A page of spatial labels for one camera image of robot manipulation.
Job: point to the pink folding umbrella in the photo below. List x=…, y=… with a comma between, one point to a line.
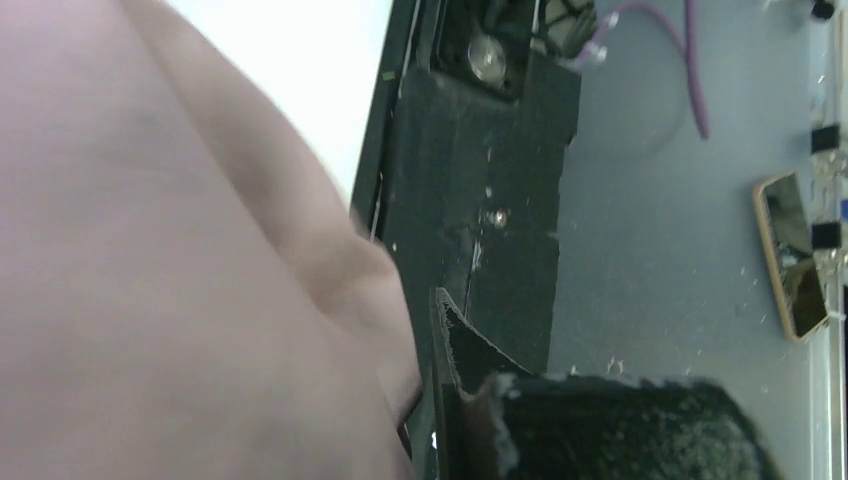
x=183, y=293

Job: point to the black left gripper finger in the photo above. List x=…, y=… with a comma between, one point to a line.
x=497, y=420

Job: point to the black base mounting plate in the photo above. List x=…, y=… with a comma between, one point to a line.
x=460, y=173

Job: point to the gold framed smartphone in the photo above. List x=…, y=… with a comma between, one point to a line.
x=787, y=246

